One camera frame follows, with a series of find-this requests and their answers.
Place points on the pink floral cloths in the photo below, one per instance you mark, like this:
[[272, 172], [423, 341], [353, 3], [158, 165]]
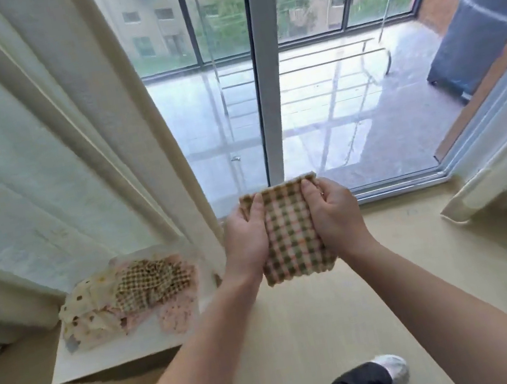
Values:
[[179, 313]]

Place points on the white linen curtain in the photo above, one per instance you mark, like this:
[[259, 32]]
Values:
[[20, 142]]

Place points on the person's right forearm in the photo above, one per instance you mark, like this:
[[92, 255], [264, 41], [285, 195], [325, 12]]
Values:
[[462, 319]]

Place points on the white sliding door frame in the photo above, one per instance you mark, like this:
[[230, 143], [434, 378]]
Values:
[[271, 69]]

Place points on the person's left hand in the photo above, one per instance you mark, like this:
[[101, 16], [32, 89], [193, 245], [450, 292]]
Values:
[[246, 244]]

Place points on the dark balcony window frame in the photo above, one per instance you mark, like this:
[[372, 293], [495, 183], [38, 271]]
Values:
[[187, 15]]

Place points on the person's right hand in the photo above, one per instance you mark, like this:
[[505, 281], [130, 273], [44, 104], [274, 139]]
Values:
[[341, 218]]

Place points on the brown checked cloth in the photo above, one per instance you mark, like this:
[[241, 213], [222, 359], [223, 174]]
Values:
[[148, 284], [290, 232]]

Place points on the person's white shoe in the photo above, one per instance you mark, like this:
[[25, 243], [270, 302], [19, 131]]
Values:
[[392, 368]]

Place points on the cream polka dot cloths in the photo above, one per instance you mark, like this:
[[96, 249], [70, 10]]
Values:
[[86, 321]]

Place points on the person's left forearm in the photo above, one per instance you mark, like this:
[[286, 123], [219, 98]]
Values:
[[201, 365]]

